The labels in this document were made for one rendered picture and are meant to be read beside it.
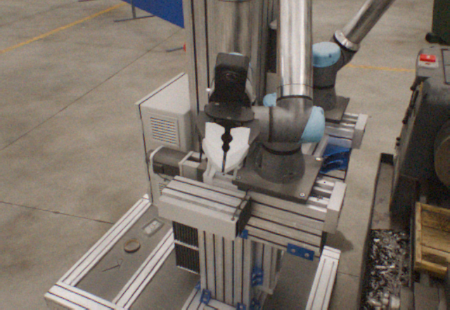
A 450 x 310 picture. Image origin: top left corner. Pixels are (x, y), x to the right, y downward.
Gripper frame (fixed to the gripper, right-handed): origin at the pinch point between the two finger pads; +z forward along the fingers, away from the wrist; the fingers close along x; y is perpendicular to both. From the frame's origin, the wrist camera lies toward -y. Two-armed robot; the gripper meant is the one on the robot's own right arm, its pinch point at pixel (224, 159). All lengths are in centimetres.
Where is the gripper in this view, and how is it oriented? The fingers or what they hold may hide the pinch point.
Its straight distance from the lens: 47.0
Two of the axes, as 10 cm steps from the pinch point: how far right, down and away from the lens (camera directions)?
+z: -0.4, 5.4, -8.4
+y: -1.4, 8.3, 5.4
